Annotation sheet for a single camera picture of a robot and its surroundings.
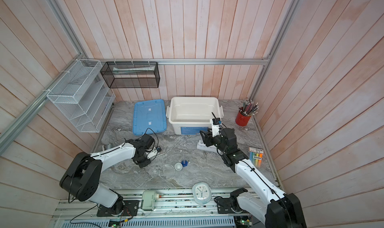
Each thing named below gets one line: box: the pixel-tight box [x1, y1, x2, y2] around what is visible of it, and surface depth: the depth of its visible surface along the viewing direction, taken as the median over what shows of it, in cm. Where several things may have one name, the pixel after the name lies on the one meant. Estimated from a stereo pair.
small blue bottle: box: [181, 160, 188, 167], surface depth 90 cm
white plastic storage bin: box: [166, 96, 224, 135], surface depth 103 cm
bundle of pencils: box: [237, 97, 259, 116], surface depth 100 cm
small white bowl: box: [174, 162, 183, 171], surface depth 87 cm
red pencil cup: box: [235, 111, 251, 127], surface depth 105 cm
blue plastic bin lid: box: [132, 99, 167, 136], surface depth 116 cm
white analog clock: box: [192, 182, 212, 205], surface depth 78 cm
